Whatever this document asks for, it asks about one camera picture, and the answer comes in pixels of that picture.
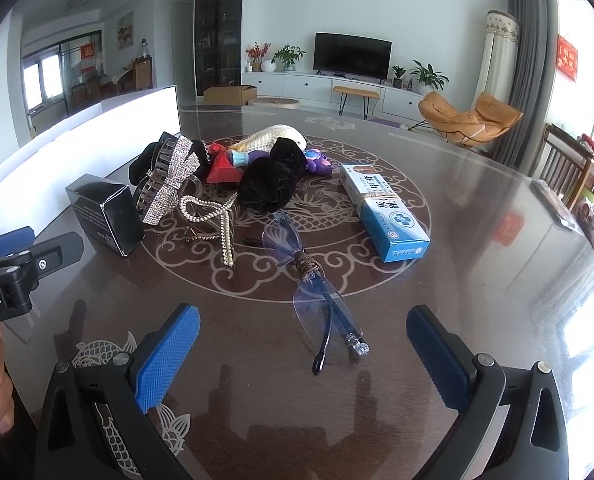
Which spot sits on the plain black velvet scrunchie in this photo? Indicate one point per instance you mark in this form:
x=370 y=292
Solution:
x=272 y=180

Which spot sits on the white television cabinet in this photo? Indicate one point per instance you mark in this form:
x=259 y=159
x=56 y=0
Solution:
x=297 y=87

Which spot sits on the small black box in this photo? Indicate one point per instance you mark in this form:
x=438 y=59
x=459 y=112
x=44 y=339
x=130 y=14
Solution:
x=102 y=210

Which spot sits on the wooden sideboard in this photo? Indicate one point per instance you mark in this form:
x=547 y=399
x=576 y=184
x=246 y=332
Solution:
x=144 y=74

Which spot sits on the large white storage box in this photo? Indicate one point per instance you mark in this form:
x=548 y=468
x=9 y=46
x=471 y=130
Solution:
x=77 y=145

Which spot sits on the red door decoration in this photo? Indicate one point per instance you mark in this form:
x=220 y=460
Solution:
x=88 y=57

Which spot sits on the covered standing air conditioner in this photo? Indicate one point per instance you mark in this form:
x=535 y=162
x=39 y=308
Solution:
x=497 y=60

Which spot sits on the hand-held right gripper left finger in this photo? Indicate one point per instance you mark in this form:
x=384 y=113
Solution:
x=167 y=355

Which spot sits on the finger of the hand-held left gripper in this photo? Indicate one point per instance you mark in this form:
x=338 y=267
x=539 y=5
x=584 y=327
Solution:
x=7 y=242
x=57 y=255

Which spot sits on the blue and white medicine box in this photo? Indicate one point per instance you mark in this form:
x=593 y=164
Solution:
x=392 y=225

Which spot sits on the wooden bench with hairpin legs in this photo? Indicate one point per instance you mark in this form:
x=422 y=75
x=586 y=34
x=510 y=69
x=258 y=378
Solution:
x=355 y=91

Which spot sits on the gold pearl hair clip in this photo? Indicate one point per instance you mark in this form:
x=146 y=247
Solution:
x=225 y=245

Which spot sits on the black flat television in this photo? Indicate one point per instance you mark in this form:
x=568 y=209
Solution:
x=352 y=55

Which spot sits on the water bottle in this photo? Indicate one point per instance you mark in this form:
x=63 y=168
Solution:
x=145 y=49

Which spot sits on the round ceiling lamp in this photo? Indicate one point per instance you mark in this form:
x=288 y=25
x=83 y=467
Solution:
x=83 y=0

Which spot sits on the round white vase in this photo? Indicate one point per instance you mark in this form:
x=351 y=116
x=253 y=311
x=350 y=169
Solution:
x=268 y=66

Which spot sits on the dark glass display cabinet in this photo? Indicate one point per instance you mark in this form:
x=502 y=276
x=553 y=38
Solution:
x=219 y=30

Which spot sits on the red window decoration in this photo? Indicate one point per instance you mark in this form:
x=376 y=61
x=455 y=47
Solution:
x=567 y=57

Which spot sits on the red fabric bow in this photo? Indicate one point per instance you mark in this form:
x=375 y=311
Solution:
x=224 y=170

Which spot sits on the red plush item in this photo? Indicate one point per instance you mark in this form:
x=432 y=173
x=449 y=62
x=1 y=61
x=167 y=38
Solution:
x=591 y=145

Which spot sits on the bushy green potted plant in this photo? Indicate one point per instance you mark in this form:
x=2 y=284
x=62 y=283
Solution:
x=289 y=55

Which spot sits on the small potted plant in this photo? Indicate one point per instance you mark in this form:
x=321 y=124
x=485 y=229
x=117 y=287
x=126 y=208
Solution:
x=398 y=77

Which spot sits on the rhinestone bow claw clip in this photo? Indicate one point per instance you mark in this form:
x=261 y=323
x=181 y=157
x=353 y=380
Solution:
x=169 y=180

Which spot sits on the orange lounge chair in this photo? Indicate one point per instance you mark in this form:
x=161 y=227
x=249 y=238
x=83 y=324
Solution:
x=487 y=115

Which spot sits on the grey curtain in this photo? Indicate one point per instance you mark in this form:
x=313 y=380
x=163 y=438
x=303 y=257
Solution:
x=527 y=75

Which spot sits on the cardboard box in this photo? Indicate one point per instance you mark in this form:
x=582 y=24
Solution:
x=227 y=95

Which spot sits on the blue rimless glasses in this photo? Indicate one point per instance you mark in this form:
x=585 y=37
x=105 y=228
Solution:
x=308 y=265

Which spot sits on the large leafy potted plant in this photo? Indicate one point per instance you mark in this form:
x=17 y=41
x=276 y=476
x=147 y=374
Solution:
x=427 y=75

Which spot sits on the red flower arrangement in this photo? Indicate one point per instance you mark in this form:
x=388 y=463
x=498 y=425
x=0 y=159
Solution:
x=256 y=52

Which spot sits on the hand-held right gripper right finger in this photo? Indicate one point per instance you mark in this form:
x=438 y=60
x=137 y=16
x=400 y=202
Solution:
x=434 y=355

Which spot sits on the framed wall painting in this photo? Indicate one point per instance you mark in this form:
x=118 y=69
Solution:
x=125 y=30

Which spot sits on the round beige floor cushion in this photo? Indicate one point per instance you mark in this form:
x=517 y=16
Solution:
x=277 y=103

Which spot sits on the wooden slatted chair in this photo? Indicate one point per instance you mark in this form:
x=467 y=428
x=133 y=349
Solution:
x=562 y=160

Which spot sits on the cream and yellow crocheted item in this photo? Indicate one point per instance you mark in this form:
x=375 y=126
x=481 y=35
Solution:
x=272 y=135

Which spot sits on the dark patterned glossy desktop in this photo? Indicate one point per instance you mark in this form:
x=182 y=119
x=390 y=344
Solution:
x=477 y=285

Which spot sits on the purple floor mat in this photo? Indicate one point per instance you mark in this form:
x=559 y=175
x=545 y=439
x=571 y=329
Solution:
x=383 y=121

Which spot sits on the purple plastic toy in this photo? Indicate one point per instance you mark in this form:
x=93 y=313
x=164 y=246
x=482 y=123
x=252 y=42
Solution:
x=319 y=164

